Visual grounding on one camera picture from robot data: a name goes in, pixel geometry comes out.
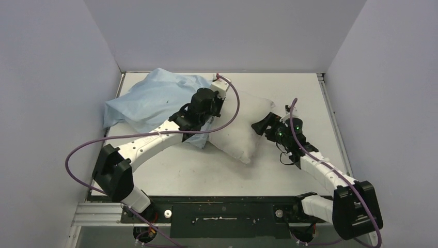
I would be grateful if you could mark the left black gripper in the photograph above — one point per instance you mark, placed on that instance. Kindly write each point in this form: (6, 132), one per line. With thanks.
(220, 103)

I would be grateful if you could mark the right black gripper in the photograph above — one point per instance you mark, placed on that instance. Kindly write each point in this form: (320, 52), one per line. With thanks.
(271, 126)

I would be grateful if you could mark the white pillow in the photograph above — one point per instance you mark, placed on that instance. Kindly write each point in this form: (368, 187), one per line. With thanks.
(238, 139)

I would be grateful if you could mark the light blue pillowcase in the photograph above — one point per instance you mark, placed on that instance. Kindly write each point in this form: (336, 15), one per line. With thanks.
(150, 102)

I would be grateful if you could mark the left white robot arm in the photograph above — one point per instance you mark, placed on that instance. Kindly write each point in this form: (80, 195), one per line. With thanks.
(113, 171)

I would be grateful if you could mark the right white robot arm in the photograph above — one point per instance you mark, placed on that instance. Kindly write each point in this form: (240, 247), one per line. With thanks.
(353, 208)

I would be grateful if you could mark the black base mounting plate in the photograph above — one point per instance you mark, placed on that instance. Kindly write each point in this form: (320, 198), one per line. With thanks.
(229, 216)

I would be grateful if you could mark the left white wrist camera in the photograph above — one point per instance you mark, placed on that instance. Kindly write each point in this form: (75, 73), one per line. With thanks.
(221, 86)

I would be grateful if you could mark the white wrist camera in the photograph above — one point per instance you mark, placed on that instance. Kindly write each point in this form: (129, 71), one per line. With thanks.
(221, 86)
(289, 112)

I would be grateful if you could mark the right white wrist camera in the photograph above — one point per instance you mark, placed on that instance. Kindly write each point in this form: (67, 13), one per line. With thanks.
(289, 112)

